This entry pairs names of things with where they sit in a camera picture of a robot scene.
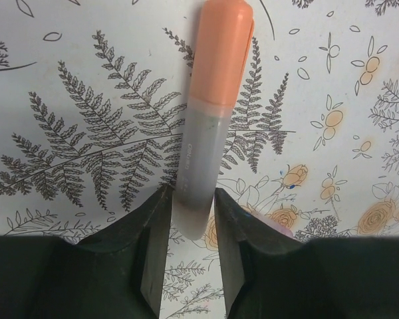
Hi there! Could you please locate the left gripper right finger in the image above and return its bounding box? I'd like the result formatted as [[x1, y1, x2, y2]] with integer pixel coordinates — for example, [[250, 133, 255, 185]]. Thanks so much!
[[214, 188, 399, 318]]

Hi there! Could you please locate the grey highlighter pen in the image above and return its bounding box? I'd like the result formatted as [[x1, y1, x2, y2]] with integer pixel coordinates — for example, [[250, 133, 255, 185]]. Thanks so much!
[[172, 1, 254, 241]]

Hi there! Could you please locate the floral table mat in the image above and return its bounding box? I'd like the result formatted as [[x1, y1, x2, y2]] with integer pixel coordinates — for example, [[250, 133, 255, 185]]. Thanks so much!
[[0, 0, 399, 319]]

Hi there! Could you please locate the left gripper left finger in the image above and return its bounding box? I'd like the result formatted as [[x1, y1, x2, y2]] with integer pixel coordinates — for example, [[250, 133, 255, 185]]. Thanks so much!
[[0, 186, 173, 318]]

